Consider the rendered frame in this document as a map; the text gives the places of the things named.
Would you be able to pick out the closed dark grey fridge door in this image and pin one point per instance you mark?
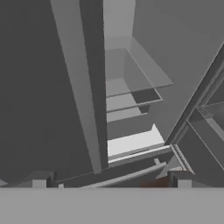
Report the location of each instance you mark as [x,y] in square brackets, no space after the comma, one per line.
[32,87]

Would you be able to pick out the open grey fridge door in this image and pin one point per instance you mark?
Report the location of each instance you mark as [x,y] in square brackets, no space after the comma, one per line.
[204,145]

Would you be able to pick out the white fridge crisper drawer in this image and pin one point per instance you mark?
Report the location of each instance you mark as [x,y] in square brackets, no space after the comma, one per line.
[131,144]

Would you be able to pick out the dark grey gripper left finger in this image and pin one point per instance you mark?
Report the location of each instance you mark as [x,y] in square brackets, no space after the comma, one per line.
[50,180]

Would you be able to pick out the clear fridge door bin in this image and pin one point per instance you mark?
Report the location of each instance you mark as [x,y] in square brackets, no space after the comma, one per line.
[210,122]

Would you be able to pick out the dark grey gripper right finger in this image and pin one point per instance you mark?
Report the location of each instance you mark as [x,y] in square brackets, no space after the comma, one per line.
[172,180]

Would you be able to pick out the grey fridge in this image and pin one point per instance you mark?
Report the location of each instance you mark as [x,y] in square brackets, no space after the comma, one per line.
[186,35]

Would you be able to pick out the large clear glass fridge shelf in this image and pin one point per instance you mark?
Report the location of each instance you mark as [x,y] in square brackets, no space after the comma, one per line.
[145,70]

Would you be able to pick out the dark grey freezer drawer front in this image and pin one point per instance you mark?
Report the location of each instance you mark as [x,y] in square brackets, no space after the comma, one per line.
[116,173]

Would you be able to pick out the small clear glass fridge shelf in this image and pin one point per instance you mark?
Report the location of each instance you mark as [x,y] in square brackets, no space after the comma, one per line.
[128,112]

